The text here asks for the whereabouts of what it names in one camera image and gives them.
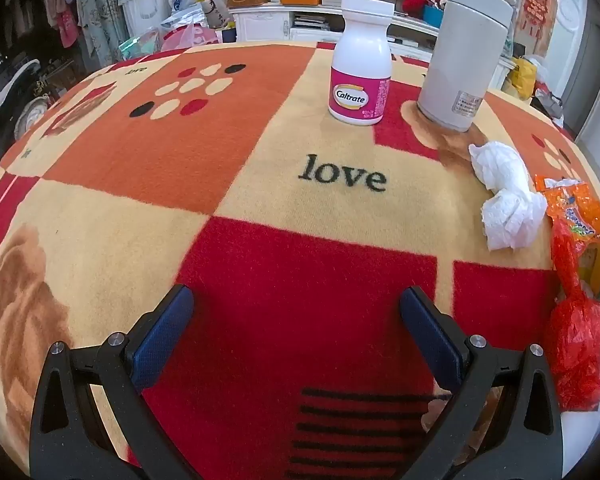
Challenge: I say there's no white door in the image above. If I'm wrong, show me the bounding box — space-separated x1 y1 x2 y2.
545 0 600 136

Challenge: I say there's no floral curtain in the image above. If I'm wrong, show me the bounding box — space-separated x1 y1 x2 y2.
77 0 126 66

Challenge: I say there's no white tv cabinet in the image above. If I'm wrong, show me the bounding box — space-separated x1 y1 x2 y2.
227 2 516 91

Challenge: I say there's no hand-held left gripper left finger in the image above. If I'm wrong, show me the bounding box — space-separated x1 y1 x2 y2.
29 284 196 480

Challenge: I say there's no white tissue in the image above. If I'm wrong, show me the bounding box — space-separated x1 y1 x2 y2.
467 141 548 252

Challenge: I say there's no white pill bottle pink label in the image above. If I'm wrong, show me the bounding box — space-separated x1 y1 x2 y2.
328 0 396 127

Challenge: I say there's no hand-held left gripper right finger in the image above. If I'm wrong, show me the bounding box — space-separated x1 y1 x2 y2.
399 286 565 480

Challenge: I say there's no red plastic bag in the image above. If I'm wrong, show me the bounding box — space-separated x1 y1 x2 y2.
550 220 600 413

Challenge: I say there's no yellow plastic bag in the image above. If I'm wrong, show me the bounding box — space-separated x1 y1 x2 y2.
510 57 537 98

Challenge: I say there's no grey white thermos bottle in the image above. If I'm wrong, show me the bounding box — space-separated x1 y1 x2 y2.
416 0 517 133

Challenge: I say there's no pink plastic bag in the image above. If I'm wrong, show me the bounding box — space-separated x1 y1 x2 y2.
162 25 216 51

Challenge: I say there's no orange candy wrapper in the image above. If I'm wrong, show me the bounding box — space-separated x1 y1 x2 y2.
534 175 600 243

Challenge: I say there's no decorative plate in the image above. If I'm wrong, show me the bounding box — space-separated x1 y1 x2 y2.
12 97 48 141

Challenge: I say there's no rack of hanging clothes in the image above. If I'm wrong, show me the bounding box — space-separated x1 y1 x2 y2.
42 0 83 48

